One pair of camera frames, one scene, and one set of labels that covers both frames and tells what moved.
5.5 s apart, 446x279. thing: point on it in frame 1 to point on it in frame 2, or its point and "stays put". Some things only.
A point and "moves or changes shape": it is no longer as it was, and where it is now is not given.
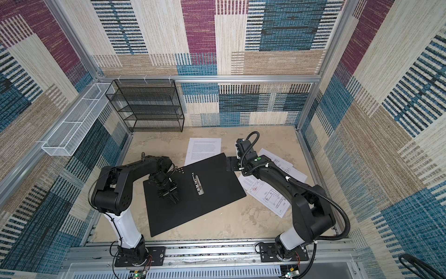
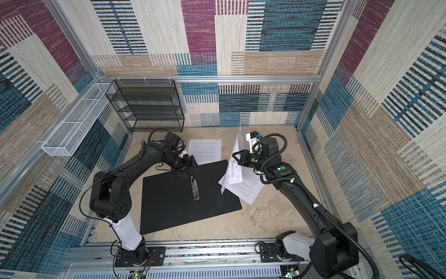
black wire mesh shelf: (148, 105) stays put
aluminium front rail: (335, 258) stays put
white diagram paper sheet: (269, 198) to (233, 174)
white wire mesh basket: (65, 139) stays put
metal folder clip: (197, 184) moves or changes shape
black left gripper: (166, 195) to (186, 163)
